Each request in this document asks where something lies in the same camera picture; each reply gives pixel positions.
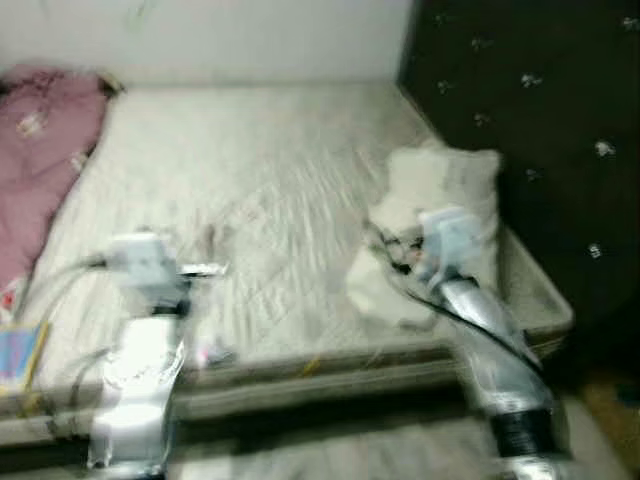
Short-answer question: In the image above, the dark tufted headboard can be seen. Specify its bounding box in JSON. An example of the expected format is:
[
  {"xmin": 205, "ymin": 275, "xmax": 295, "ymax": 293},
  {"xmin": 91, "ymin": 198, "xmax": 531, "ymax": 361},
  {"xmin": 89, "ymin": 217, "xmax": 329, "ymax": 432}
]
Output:
[{"xmin": 397, "ymin": 0, "xmax": 640, "ymax": 346}]

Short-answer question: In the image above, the colourful picture book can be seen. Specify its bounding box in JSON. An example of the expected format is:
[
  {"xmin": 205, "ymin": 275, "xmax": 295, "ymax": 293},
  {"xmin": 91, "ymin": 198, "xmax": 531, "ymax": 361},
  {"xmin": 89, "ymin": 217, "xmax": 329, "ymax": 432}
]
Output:
[{"xmin": 0, "ymin": 320, "xmax": 51, "ymax": 398}]

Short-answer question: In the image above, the pink printed blanket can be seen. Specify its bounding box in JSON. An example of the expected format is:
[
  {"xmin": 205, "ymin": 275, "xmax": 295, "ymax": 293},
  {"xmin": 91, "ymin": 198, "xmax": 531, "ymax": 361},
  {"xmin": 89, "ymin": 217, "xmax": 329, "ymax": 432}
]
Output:
[{"xmin": 0, "ymin": 65, "xmax": 109, "ymax": 301}]

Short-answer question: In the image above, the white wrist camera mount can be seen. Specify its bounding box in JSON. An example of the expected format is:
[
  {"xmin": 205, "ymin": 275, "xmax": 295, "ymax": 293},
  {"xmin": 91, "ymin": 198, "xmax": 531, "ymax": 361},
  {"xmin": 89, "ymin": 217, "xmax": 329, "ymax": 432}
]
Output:
[
  {"xmin": 415, "ymin": 205, "xmax": 481, "ymax": 289},
  {"xmin": 103, "ymin": 230, "xmax": 189, "ymax": 301}
]

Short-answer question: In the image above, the grey bed base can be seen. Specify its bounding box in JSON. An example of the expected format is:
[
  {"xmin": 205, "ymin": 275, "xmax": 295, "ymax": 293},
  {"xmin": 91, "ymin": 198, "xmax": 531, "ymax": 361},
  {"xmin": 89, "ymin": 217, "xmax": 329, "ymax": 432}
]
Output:
[{"xmin": 0, "ymin": 345, "xmax": 571, "ymax": 448}]

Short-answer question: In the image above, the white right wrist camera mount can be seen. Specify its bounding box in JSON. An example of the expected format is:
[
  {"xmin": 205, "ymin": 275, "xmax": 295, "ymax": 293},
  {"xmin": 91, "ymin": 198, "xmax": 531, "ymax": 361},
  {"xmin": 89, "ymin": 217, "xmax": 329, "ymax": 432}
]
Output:
[{"xmin": 415, "ymin": 205, "xmax": 481, "ymax": 289}]

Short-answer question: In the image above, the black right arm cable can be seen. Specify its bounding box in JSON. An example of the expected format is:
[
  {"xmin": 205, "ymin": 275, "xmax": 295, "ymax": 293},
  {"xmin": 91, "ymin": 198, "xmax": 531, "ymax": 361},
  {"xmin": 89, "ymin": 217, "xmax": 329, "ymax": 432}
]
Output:
[{"xmin": 395, "ymin": 272, "xmax": 546, "ymax": 379}]

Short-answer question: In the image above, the tan floor mat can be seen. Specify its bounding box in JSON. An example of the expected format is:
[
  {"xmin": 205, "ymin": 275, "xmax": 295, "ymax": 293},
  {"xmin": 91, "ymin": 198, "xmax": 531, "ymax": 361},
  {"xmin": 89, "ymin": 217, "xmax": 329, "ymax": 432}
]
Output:
[{"xmin": 575, "ymin": 365, "xmax": 640, "ymax": 451}]

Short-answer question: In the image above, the white pillow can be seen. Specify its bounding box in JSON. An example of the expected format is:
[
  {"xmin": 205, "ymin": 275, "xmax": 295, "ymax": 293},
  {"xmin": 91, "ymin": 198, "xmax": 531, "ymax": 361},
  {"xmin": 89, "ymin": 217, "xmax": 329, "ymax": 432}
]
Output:
[{"xmin": 345, "ymin": 147, "xmax": 504, "ymax": 329}]

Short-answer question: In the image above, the white quilted mattress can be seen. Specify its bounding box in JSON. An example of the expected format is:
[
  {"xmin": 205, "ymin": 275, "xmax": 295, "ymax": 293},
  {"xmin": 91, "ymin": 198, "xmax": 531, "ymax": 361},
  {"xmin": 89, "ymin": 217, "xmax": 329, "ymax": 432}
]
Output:
[{"xmin": 0, "ymin": 80, "xmax": 576, "ymax": 401}]

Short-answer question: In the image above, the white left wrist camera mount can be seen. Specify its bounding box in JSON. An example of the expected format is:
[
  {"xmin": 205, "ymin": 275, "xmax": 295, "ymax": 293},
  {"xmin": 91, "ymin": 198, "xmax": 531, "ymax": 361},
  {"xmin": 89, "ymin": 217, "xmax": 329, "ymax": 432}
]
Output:
[{"xmin": 103, "ymin": 230, "xmax": 189, "ymax": 301}]

